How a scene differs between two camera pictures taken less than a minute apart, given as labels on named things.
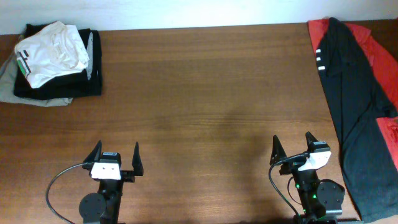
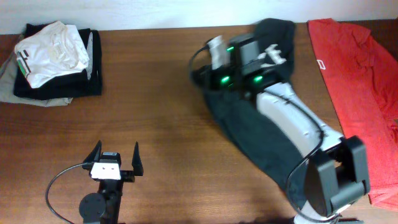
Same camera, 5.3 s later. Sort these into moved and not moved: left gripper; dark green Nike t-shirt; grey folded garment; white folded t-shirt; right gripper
Moved: dark green Nike t-shirt; right gripper
Not moved: grey folded garment; white folded t-shirt; left gripper
